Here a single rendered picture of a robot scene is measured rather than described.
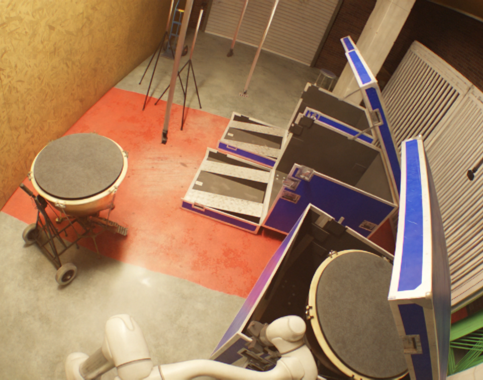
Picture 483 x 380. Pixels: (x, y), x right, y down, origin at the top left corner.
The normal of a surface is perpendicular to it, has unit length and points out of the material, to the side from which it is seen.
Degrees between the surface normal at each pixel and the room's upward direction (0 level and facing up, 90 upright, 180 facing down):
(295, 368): 19
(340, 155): 90
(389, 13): 90
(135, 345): 25
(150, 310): 0
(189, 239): 0
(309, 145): 90
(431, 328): 90
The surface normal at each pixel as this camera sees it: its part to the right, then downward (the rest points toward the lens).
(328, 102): -0.21, 0.66
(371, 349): 0.28, -0.67
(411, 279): -0.50, -0.82
